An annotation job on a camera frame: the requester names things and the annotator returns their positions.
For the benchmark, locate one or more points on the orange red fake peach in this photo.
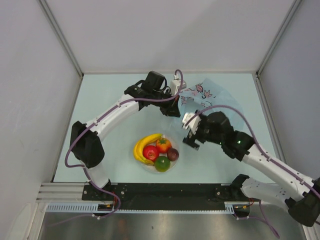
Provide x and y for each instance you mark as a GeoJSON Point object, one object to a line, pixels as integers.
{"type": "Point", "coordinates": [163, 145]}

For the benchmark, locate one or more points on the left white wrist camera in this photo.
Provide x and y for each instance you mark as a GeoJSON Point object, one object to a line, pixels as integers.
{"type": "Point", "coordinates": [176, 86]}

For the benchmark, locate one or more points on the light blue plastic bag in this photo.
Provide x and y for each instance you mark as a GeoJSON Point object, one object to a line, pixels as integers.
{"type": "Point", "coordinates": [201, 95]}

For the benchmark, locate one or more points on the white paper plate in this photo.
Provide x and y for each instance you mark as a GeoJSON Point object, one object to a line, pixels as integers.
{"type": "Point", "coordinates": [174, 145]}

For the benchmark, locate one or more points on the aluminium frame rail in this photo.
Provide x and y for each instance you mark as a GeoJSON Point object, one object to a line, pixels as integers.
{"type": "Point", "coordinates": [85, 192]}

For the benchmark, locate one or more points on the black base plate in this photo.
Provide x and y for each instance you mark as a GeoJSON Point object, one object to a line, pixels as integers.
{"type": "Point", "coordinates": [176, 196]}

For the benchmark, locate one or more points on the green fake fruit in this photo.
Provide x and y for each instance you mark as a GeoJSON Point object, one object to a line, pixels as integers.
{"type": "Point", "coordinates": [162, 164]}

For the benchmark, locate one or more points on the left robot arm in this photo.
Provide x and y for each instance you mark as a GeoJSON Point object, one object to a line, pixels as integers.
{"type": "Point", "coordinates": [86, 138]}

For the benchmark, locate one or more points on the dark purple fake fruit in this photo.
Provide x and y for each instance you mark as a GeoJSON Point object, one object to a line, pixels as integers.
{"type": "Point", "coordinates": [172, 154]}

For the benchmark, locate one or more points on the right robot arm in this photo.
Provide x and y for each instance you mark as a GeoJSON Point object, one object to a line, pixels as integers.
{"type": "Point", "coordinates": [293, 191]}

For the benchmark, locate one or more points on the yellow fake fruit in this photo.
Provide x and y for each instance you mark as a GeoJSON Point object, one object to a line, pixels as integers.
{"type": "Point", "coordinates": [139, 146]}

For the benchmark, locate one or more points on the red fake apple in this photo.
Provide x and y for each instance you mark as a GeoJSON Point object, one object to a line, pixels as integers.
{"type": "Point", "coordinates": [150, 152]}

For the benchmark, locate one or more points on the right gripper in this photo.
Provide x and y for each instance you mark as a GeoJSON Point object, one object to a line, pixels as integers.
{"type": "Point", "coordinates": [190, 138]}

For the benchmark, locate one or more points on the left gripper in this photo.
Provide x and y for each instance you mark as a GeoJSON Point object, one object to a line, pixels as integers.
{"type": "Point", "coordinates": [171, 109]}

